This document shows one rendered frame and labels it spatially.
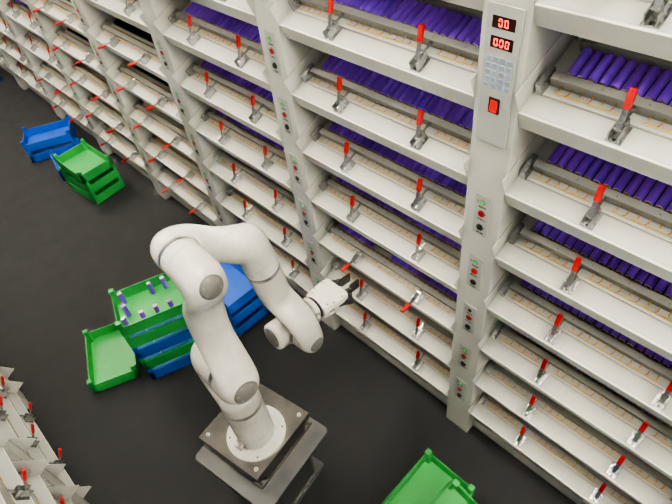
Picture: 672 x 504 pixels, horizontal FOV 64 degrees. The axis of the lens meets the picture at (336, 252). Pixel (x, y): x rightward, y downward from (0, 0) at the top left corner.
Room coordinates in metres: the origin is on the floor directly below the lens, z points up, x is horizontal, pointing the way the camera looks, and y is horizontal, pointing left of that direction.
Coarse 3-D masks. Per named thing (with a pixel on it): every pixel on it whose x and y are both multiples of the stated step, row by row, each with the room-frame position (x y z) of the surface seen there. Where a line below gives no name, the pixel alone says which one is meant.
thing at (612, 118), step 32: (544, 64) 0.90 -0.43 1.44; (576, 64) 0.89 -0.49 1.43; (608, 64) 0.86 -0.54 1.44; (640, 64) 0.83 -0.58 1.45; (544, 96) 0.87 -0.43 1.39; (576, 96) 0.84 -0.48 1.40; (608, 96) 0.79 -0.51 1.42; (640, 96) 0.78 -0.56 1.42; (544, 128) 0.82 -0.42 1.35; (576, 128) 0.78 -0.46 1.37; (608, 128) 0.75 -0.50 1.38; (640, 128) 0.73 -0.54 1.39; (608, 160) 0.73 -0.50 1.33; (640, 160) 0.68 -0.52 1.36
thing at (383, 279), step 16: (336, 224) 1.44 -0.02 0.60; (320, 240) 1.41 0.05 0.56; (352, 256) 1.30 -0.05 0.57; (384, 256) 1.26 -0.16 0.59; (368, 272) 1.22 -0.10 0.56; (384, 272) 1.20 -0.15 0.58; (400, 288) 1.13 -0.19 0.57; (432, 288) 1.09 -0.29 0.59; (416, 304) 1.06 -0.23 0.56; (432, 304) 1.04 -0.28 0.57; (448, 320) 0.97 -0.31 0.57
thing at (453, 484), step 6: (456, 480) 0.64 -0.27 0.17; (450, 486) 0.63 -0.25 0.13; (456, 486) 0.62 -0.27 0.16; (444, 492) 0.63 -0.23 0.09; (450, 492) 0.63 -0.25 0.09; (456, 492) 0.63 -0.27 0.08; (462, 492) 0.62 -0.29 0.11; (438, 498) 0.60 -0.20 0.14; (444, 498) 0.61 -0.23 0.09; (450, 498) 0.61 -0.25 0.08; (456, 498) 0.61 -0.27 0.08; (462, 498) 0.61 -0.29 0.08; (468, 498) 0.60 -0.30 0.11
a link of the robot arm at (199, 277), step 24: (192, 240) 0.89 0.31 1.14; (168, 264) 0.83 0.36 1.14; (192, 264) 0.80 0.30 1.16; (216, 264) 0.81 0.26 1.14; (192, 288) 0.76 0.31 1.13; (216, 288) 0.77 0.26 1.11; (192, 312) 0.77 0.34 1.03; (216, 312) 0.81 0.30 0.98; (192, 336) 0.81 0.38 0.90; (216, 336) 0.79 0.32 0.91; (216, 360) 0.77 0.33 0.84; (240, 360) 0.78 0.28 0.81; (216, 384) 0.74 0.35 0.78; (240, 384) 0.74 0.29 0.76
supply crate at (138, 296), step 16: (112, 288) 1.49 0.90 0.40; (128, 288) 1.50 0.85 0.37; (144, 288) 1.52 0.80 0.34; (160, 288) 1.52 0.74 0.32; (176, 288) 1.50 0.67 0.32; (128, 304) 1.46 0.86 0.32; (144, 304) 1.44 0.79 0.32; (160, 304) 1.43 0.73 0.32; (176, 304) 1.42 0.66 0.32; (128, 320) 1.37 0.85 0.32; (144, 320) 1.33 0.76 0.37; (160, 320) 1.34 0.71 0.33
